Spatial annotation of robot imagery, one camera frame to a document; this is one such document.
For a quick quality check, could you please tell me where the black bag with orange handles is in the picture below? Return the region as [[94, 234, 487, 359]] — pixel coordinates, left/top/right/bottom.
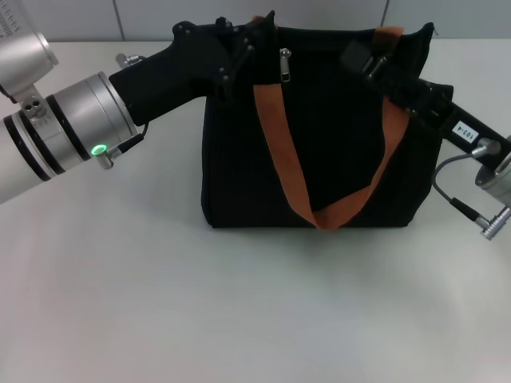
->
[[199, 15, 455, 232]]

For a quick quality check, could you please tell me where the silver zipper pull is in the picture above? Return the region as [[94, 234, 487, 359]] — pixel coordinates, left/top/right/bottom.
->
[[278, 47, 294, 84]]

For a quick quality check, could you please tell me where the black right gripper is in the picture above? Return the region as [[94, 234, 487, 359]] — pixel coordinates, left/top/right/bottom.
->
[[339, 39, 511, 156]]

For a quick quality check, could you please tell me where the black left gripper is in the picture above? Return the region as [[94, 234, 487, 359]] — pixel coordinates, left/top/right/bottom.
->
[[109, 10, 279, 125]]

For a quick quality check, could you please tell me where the left gripper cable with connector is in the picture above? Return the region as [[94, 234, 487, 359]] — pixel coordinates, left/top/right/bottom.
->
[[105, 53, 151, 156]]

